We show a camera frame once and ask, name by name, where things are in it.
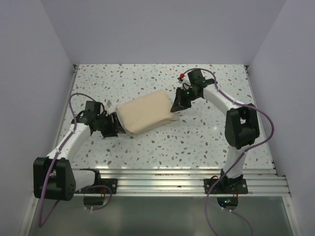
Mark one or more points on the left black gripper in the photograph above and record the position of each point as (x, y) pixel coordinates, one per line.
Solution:
(110, 126)

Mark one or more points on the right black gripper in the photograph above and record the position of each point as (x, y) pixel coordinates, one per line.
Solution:
(185, 96)

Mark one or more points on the beige cloth mat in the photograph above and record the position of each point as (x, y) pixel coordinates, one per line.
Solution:
(146, 112)

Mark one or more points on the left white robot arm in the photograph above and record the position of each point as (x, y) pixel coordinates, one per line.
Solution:
(53, 176)

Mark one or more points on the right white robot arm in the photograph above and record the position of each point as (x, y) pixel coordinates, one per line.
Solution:
(241, 124)

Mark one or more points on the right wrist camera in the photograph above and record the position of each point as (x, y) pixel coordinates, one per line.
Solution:
(184, 81)

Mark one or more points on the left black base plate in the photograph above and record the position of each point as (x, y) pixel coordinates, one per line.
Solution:
(101, 186)

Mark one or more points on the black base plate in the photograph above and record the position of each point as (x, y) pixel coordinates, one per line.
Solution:
(226, 186)
(101, 186)

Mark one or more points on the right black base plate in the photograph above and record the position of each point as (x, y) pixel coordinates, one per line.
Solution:
(226, 186)

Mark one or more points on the aluminium rail frame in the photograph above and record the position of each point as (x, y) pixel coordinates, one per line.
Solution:
(189, 182)

